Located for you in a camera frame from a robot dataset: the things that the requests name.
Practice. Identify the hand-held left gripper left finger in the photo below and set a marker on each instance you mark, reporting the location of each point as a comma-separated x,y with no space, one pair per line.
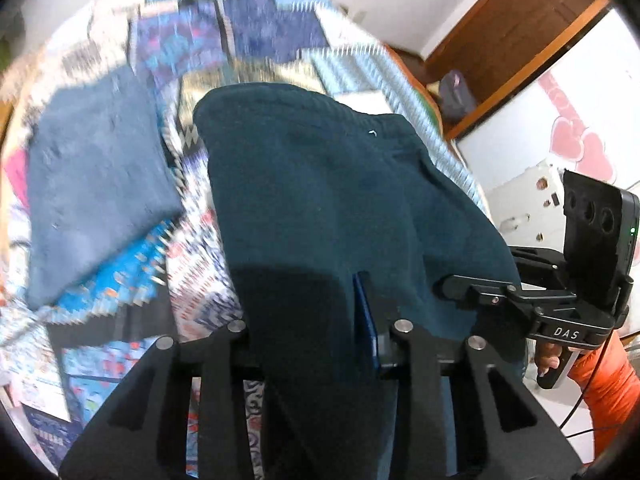
220,365

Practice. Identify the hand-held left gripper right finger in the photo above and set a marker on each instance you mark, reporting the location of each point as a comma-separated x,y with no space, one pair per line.
364,320

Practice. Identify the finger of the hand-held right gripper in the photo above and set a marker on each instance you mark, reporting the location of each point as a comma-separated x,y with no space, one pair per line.
537,257
480,291

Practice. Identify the dark teal pants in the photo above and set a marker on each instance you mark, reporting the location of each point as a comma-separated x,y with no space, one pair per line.
310,185

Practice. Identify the person's right forearm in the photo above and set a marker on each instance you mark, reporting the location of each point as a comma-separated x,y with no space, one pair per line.
612,385

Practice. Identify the person's right hand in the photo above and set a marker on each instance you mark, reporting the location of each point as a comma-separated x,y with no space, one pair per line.
547,357

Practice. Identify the white plastic cabinet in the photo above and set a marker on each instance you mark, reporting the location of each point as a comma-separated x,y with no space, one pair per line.
525,205

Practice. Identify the grey purple bag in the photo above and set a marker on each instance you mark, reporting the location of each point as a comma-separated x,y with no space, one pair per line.
460,95

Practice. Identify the folded blue jeans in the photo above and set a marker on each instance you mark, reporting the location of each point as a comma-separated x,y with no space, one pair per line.
100,175

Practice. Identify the brown wooden door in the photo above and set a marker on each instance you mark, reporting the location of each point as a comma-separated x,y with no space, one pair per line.
520,25

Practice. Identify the patchwork printed bedspread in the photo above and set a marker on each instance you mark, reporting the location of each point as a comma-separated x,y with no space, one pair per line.
270,25

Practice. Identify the pink heart wall decals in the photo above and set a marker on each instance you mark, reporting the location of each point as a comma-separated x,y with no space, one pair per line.
582,147

